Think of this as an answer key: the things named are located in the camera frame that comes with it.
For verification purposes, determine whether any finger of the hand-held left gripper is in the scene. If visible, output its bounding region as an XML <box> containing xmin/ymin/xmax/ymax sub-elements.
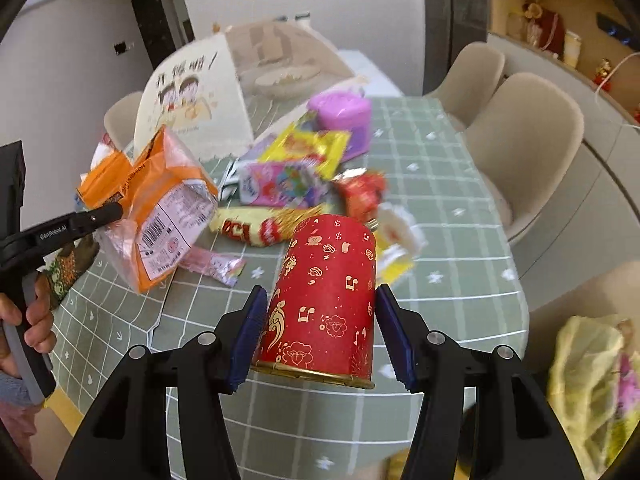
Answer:
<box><xmin>30</xmin><ymin>202</ymin><xmax>126</xmax><ymax>261</ymax></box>

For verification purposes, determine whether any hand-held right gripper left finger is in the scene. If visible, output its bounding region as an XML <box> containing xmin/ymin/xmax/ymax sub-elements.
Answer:
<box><xmin>55</xmin><ymin>285</ymin><xmax>269</xmax><ymax>480</ymax></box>

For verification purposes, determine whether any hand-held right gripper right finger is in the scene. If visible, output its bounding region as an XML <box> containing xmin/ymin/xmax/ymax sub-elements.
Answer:
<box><xmin>376</xmin><ymin>285</ymin><xmax>583</xmax><ymax>480</ymax></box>

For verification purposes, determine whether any pink striped candy wrapper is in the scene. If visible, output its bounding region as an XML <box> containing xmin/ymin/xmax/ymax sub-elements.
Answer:
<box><xmin>180</xmin><ymin>246</ymin><xmax>247</xmax><ymax>287</ymax></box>

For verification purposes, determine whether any red patterned cylinder can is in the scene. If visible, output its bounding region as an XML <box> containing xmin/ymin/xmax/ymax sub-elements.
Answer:
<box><xmin>250</xmin><ymin>214</ymin><xmax>377</xmax><ymax>390</ymax></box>

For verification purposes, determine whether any orange snack bag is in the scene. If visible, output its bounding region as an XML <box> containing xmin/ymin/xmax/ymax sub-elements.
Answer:
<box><xmin>76</xmin><ymin>126</ymin><xmax>220</xmax><ymax>295</ymax></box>

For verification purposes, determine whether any colourful clear candy packet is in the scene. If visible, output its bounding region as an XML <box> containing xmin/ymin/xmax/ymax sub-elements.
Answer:
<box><xmin>239</xmin><ymin>161</ymin><xmax>333</xmax><ymax>209</ymax></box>

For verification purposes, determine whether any person's left forearm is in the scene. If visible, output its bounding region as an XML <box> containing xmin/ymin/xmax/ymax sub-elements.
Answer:
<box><xmin>0</xmin><ymin>369</ymin><xmax>38</xmax><ymax>441</ymax></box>

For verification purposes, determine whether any person's left hand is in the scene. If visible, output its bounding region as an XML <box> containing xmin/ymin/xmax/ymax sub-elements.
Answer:
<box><xmin>0</xmin><ymin>277</ymin><xmax>57</xmax><ymax>376</ymax></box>

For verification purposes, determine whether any green orange patterned packet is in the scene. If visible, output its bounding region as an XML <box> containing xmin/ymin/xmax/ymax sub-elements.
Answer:
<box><xmin>44</xmin><ymin>234</ymin><xmax>100</xmax><ymax>308</ymax></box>

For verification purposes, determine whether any white red packet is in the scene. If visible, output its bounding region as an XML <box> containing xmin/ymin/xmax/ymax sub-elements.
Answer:
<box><xmin>90</xmin><ymin>132</ymin><xmax>123</xmax><ymax>171</ymax></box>

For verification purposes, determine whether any clear yellow jelly cup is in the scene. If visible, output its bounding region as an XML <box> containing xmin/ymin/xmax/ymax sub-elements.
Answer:
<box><xmin>372</xmin><ymin>202</ymin><xmax>426</xmax><ymax>283</ymax></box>

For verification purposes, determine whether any yellow red long packet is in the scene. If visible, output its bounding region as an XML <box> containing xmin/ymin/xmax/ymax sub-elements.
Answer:
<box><xmin>210</xmin><ymin>205</ymin><xmax>331</xmax><ymax>250</ymax></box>

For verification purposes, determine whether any beige chair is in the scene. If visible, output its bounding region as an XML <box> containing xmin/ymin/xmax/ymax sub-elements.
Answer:
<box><xmin>460</xmin><ymin>72</ymin><xmax>584</xmax><ymax>243</ymax></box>
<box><xmin>424</xmin><ymin>42</ymin><xmax>506</xmax><ymax>128</ymax></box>
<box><xmin>104</xmin><ymin>91</ymin><xmax>146</xmax><ymax>147</ymax></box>

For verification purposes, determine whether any green checked tablecloth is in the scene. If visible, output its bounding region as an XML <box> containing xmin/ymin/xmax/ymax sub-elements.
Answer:
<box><xmin>47</xmin><ymin>95</ymin><xmax>531</xmax><ymax>480</ymax></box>

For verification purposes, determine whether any red snack packet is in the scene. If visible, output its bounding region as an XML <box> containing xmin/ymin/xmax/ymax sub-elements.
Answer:
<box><xmin>332</xmin><ymin>170</ymin><xmax>388</xmax><ymax>221</ymax></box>

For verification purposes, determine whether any green white packet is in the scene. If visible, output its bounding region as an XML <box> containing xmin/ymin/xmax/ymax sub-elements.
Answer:
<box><xmin>220</xmin><ymin>159</ymin><xmax>246</xmax><ymax>203</ymax></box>

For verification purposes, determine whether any cartoon print food cover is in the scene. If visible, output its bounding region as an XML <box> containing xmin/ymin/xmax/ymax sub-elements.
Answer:
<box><xmin>132</xmin><ymin>19</ymin><xmax>368</xmax><ymax>161</ymax></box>

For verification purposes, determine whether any yellow snack packet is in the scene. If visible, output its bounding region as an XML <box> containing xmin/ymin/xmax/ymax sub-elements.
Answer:
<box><xmin>257</xmin><ymin>120</ymin><xmax>351</xmax><ymax>178</ymax></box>

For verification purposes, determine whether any yellow plastic bag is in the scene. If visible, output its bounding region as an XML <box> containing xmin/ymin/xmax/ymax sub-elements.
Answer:
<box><xmin>546</xmin><ymin>314</ymin><xmax>640</xmax><ymax>478</ymax></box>

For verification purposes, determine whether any pink mini bin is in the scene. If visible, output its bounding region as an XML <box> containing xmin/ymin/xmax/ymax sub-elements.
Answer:
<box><xmin>306</xmin><ymin>91</ymin><xmax>373</xmax><ymax>158</ymax></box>

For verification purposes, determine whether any white sideboard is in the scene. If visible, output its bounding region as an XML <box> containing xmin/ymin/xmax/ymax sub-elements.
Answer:
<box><xmin>487</xmin><ymin>34</ymin><xmax>640</xmax><ymax>313</ymax></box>

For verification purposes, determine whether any small red figurine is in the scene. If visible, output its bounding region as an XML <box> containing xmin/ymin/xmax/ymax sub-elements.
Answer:
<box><xmin>594</xmin><ymin>58</ymin><xmax>615</xmax><ymax>92</ymax></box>

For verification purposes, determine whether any white cup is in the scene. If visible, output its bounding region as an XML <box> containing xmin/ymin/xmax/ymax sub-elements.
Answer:
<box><xmin>562</xmin><ymin>30</ymin><xmax>583</xmax><ymax>67</ymax></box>

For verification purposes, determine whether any red gold doll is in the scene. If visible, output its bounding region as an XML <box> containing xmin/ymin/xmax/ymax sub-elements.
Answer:
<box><xmin>522</xmin><ymin>0</ymin><xmax>566</xmax><ymax>56</ymax></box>

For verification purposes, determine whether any white cable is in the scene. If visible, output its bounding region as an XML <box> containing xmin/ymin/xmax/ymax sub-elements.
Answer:
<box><xmin>594</xmin><ymin>51</ymin><xmax>640</xmax><ymax>131</ymax></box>

